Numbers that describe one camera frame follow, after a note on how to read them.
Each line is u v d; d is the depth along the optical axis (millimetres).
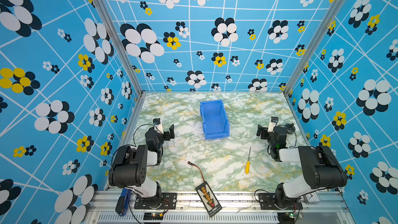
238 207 723
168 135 831
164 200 726
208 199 725
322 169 451
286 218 694
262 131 865
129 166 457
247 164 844
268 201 723
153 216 721
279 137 711
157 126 790
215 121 1040
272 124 809
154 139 707
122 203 703
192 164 849
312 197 727
